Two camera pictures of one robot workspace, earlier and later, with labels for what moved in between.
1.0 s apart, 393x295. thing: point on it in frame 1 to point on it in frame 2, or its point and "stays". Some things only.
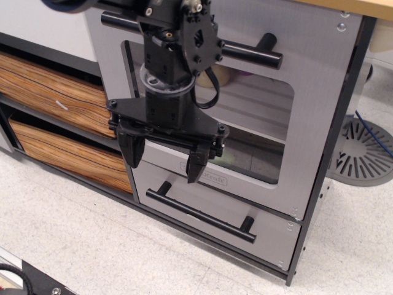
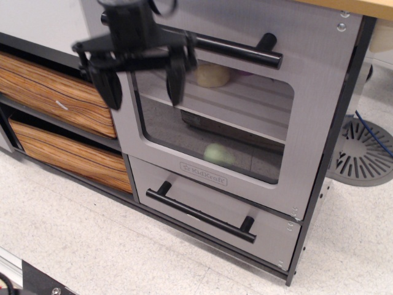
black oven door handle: (268, 56) stays
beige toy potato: (221, 72) stays
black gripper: (169, 112) to (132, 42)
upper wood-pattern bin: (73, 95) stays
